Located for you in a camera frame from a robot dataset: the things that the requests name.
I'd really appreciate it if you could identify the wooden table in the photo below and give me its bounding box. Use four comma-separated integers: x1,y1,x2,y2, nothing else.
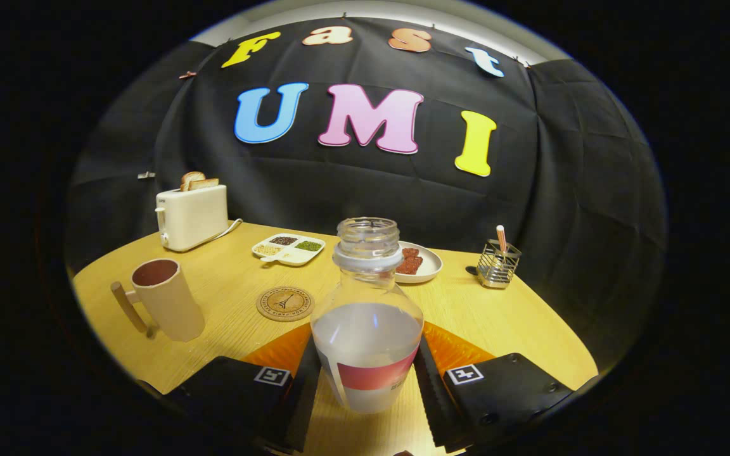
72,220,599,456

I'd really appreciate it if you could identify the metal wire utensil holder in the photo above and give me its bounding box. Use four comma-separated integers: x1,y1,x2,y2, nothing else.
476,239,522,290

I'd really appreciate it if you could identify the clear plastic juice bottle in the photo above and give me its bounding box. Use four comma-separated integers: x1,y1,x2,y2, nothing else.
310,217,425,415

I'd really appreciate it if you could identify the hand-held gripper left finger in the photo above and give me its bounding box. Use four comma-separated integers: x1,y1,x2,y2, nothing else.
169,323,321,453

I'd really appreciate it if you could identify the round cork coaster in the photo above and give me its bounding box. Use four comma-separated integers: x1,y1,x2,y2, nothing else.
256,286,316,322

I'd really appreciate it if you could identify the white toaster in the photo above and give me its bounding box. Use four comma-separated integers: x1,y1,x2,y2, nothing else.
155,184,229,253

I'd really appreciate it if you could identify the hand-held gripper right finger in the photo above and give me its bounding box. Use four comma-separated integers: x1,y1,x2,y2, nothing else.
413,320,594,453

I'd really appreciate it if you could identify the white round plate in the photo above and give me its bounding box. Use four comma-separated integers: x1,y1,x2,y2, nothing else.
395,241,443,284

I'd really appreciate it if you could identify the white toaster cable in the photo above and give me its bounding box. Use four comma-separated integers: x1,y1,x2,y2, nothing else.
203,218,243,244

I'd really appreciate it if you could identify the beige cup with wooden handle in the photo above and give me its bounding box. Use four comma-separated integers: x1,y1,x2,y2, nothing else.
110,258,206,343

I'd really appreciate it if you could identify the white divided snack tray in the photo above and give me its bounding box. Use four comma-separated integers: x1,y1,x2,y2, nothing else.
252,233,326,267

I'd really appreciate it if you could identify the black backdrop cloth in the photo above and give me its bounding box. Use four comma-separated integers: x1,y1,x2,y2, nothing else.
64,16,667,374

